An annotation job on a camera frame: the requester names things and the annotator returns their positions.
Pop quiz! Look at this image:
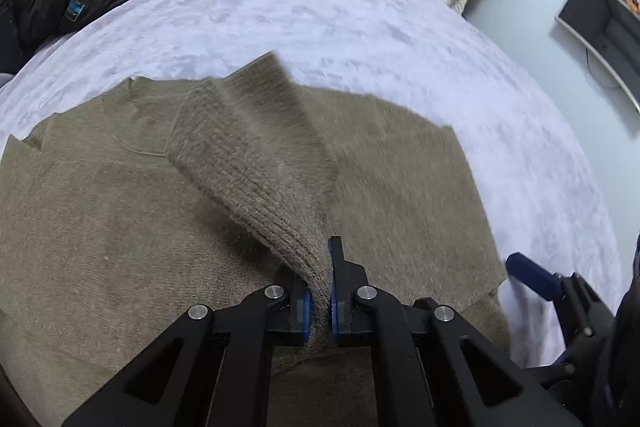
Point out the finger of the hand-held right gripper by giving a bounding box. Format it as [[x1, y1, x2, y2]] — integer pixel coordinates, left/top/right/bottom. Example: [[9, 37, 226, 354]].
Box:
[[505, 252, 617, 360]]

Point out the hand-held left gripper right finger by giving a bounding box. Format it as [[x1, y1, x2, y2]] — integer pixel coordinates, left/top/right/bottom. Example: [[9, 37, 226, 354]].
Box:
[[327, 235, 584, 427]]

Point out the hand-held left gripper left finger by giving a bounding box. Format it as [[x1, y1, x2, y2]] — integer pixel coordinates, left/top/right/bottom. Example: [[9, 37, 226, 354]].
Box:
[[61, 265, 315, 427]]

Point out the brown knit sweater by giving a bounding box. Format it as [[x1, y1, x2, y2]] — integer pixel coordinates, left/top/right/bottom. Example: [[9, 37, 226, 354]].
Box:
[[0, 49, 512, 427]]

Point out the lavender fleece blanket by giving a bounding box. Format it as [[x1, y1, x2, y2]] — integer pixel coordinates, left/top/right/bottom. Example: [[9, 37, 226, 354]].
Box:
[[0, 0, 632, 369]]

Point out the black monitor cable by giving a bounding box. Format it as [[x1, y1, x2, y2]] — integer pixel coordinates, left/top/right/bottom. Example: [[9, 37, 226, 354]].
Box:
[[584, 47, 624, 91]]

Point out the wall-mounted monitor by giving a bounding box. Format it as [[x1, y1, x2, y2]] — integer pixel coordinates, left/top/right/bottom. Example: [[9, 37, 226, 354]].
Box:
[[554, 0, 640, 116]]

